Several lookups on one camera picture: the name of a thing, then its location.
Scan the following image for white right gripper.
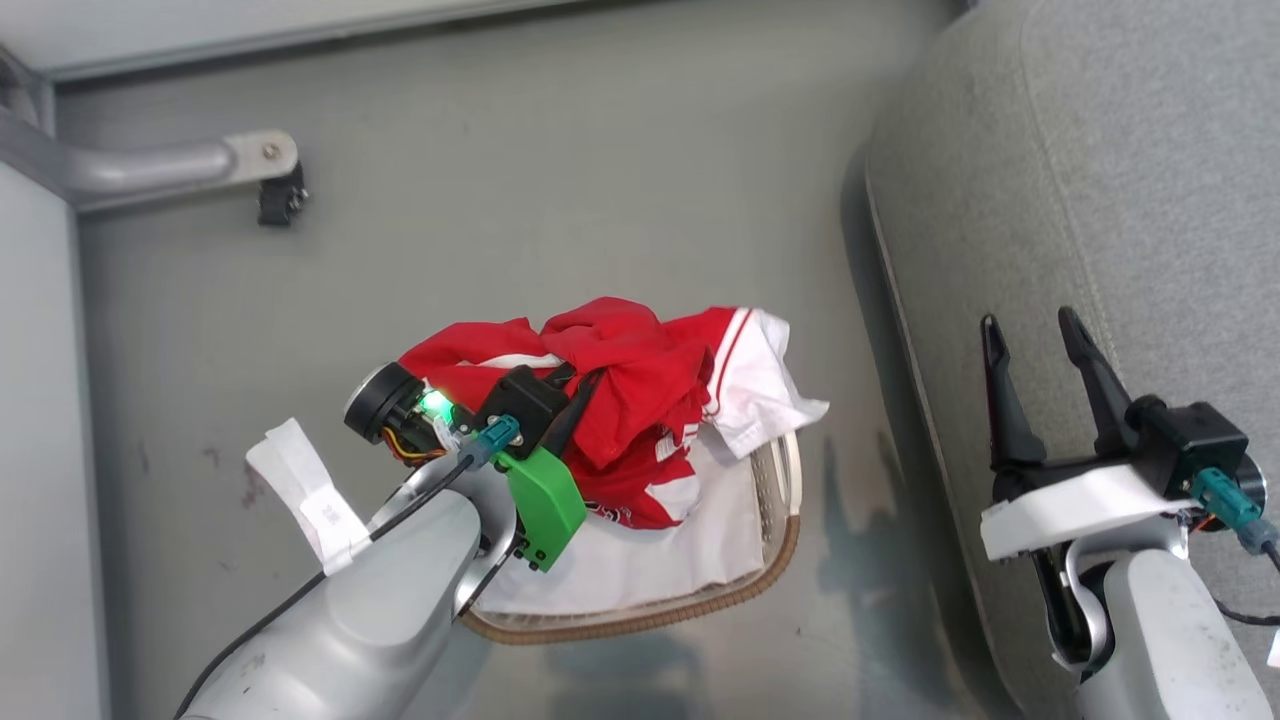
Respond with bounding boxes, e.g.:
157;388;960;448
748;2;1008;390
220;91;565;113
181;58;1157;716
979;305;1189;563

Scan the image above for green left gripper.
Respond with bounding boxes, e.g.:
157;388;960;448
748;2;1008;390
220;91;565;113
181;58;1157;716
343;362;606;573

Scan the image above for red shirt with white print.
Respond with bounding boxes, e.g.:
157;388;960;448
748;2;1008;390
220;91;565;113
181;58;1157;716
398;297;743;531

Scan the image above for beige woven laundry basket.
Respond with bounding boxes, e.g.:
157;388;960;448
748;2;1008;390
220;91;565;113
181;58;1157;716
460;428;804;646

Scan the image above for white garment with red trim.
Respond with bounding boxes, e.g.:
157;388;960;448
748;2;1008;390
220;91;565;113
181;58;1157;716
478;308;831;617

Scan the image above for grey fabric sofa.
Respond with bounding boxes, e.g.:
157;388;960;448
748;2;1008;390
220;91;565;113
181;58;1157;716
863;0;1280;720

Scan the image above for white paper label tag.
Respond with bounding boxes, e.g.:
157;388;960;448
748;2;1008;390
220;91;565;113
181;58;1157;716
245;418;373;577

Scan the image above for black caster wheel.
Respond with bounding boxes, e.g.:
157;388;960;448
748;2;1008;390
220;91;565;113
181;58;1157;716
256;163;310;229

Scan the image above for white partition panel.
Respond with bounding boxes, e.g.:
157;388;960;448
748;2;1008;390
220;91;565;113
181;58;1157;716
0;160;109;720

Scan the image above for teal left cable connector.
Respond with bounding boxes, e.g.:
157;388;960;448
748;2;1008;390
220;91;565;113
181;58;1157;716
458;414;524;471

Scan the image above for teal cable connector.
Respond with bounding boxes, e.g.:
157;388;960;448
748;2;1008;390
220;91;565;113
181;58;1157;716
458;414;524;471
1190;467;1269;553

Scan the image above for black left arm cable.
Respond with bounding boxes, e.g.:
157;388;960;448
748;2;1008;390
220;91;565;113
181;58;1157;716
175;455;476;720

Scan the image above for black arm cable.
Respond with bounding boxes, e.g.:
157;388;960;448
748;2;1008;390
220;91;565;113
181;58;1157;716
175;455;476;720
1210;540;1280;629

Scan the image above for teal right cable connector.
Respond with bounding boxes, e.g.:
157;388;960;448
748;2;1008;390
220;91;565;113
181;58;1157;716
1190;467;1269;553

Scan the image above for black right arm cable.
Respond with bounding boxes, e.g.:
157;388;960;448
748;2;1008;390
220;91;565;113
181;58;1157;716
1210;540;1280;629

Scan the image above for grey metal frame leg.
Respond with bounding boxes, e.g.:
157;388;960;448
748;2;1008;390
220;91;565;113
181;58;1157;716
0;45;301;216

